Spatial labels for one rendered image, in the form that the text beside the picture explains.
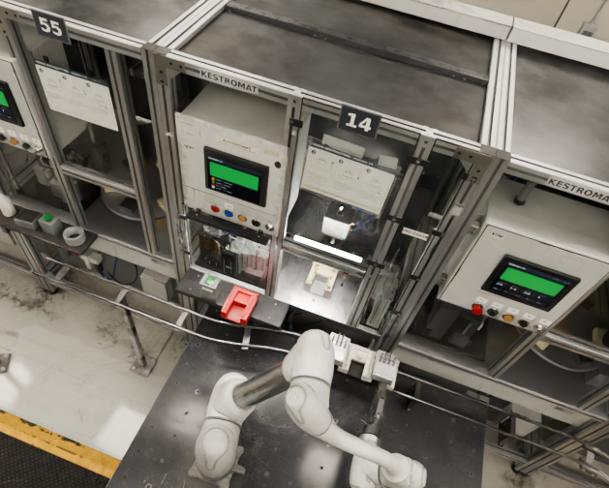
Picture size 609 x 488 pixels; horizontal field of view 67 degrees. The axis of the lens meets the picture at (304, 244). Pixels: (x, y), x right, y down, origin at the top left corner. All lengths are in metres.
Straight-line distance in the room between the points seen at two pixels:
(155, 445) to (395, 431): 1.08
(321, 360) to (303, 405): 0.17
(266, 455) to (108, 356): 1.40
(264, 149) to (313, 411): 0.86
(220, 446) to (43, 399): 1.53
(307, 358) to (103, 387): 1.83
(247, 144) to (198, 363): 1.17
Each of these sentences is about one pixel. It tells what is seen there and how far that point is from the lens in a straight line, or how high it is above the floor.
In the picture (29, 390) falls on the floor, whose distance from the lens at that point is 3.25.
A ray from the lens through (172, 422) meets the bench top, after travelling 2.25.
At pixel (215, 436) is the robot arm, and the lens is 1.93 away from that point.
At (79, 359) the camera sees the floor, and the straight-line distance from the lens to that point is 3.24.
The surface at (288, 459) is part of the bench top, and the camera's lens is 2.20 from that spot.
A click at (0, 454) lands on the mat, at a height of 0.01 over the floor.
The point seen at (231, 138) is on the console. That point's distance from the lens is 1.63.
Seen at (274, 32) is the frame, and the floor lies 2.01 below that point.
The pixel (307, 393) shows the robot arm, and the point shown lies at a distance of 1.45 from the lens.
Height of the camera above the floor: 2.80
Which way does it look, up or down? 50 degrees down
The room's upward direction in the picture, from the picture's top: 11 degrees clockwise
